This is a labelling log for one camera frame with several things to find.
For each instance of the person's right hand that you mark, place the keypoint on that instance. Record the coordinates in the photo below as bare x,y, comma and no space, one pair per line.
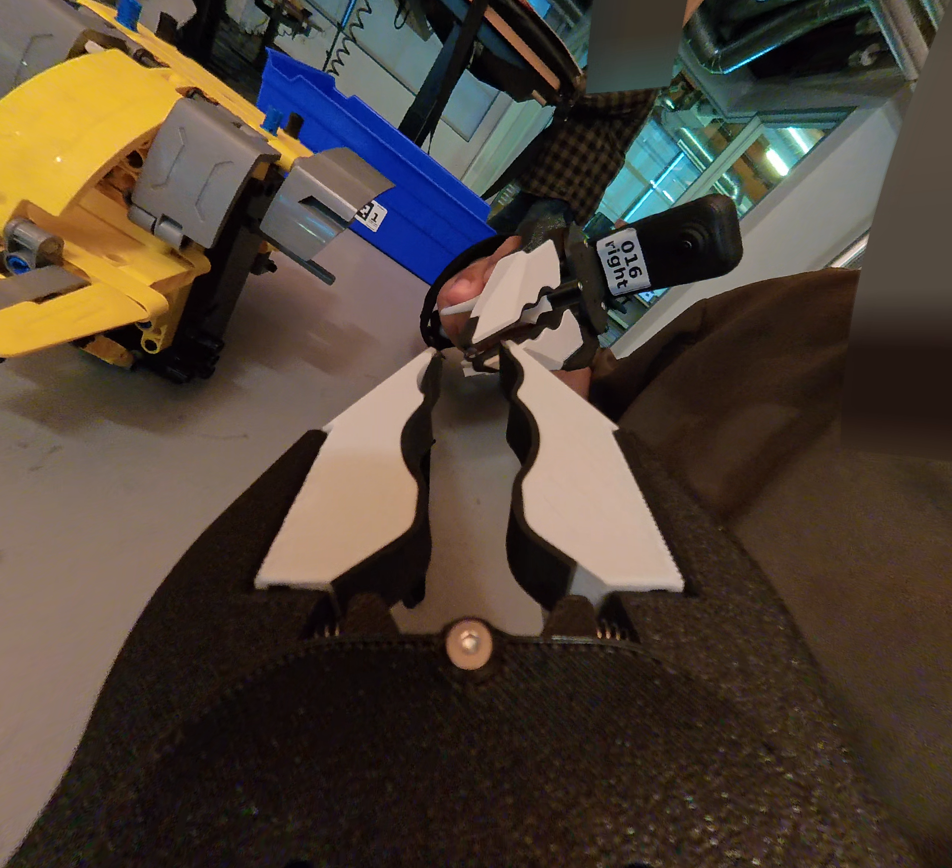
465,284

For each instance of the blue plastic storage bin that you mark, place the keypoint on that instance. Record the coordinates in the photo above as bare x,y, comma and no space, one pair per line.
416,176

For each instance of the yellow toy brick vehicle model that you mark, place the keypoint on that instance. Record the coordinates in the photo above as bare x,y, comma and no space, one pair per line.
74,124

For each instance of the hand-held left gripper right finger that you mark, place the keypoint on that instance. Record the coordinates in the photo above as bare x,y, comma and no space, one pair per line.
602,511

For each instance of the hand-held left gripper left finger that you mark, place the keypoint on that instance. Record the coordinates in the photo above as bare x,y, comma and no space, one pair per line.
335,511

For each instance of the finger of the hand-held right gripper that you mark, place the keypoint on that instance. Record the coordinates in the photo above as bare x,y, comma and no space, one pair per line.
520,280
565,343

